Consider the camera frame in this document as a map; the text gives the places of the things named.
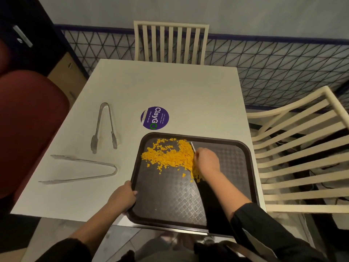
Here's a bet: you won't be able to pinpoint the person's right hand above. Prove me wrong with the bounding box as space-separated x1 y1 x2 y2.
192 147 221 178

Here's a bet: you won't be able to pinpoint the person's left hand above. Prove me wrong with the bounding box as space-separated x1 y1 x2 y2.
107 180 138 214

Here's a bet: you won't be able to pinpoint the white scraper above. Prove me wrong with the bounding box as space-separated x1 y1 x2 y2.
190 141 202 184

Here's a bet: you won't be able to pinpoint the dark brown plastic tray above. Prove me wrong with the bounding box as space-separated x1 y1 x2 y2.
127 132 260 238

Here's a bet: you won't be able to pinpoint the person's right forearm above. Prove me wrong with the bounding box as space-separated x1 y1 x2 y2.
203 169 325 262

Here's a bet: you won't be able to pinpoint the person's left forearm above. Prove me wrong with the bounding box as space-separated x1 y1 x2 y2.
35 200 132 262

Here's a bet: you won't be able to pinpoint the pile of yellow crumbs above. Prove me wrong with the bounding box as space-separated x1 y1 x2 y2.
141 138 203 184

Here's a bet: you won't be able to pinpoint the metal tongs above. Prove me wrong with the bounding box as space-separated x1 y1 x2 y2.
91 102 118 154
38 154 118 185

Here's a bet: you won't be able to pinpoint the round purple sticker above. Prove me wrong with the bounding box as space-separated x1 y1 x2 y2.
140 106 170 130

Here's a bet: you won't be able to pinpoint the cream slatted wooden chair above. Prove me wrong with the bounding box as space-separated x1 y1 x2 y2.
133 21 210 65
246 86 349 214

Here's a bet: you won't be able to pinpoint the dark red padded seat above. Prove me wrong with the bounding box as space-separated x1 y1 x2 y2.
0 39 70 199

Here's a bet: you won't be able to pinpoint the light wooden cabinet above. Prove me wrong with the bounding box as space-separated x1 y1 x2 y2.
47 52 88 109

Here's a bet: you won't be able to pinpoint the dark door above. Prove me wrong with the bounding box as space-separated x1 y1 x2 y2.
0 0 67 77

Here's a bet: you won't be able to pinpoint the beige bag strap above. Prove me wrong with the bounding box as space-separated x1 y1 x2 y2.
218 240 269 262

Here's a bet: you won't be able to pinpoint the silver door handle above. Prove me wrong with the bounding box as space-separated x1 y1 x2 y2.
12 25 33 48

